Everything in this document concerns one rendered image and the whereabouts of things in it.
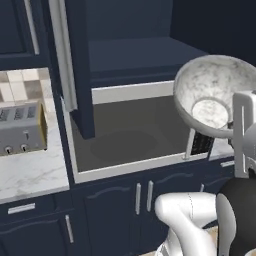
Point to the navy wall cupboard door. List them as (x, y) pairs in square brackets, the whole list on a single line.
[(13, 30)]

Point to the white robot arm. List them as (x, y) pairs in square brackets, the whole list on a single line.
[(186, 216)]

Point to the navy microwave oven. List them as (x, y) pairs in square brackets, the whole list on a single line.
[(133, 133)]

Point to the navy microwave door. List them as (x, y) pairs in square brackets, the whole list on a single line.
[(81, 66)]

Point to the large marble bowl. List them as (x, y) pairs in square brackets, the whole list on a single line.
[(210, 83)]

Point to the navy base cupboard door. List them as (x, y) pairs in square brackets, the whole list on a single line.
[(211, 186), (110, 220), (33, 238), (166, 186)]

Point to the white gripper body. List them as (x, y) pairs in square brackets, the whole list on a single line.
[(239, 110)]

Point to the navy drawer front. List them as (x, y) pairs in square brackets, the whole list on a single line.
[(36, 208), (216, 168)]

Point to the silver toaster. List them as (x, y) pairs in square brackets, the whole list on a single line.
[(20, 128)]

